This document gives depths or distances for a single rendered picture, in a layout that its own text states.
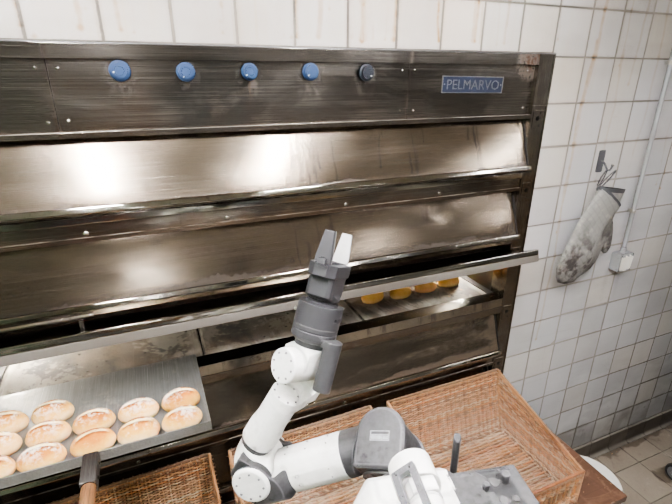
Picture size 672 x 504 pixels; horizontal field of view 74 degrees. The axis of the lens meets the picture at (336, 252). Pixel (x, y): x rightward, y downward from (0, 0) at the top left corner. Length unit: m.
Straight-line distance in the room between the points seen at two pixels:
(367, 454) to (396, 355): 0.92
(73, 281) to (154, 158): 0.39
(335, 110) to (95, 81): 0.62
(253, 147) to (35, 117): 0.51
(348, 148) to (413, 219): 0.36
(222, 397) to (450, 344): 0.91
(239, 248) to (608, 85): 1.48
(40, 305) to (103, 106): 0.53
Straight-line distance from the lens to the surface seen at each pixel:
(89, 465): 1.24
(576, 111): 1.93
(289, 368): 0.83
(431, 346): 1.85
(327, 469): 0.95
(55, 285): 1.36
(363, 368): 1.72
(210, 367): 1.51
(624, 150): 2.20
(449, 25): 1.53
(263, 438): 0.95
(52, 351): 1.28
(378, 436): 0.89
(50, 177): 1.28
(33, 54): 1.26
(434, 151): 1.53
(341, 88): 1.37
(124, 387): 1.49
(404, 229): 1.54
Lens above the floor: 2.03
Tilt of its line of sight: 22 degrees down
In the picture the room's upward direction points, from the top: straight up
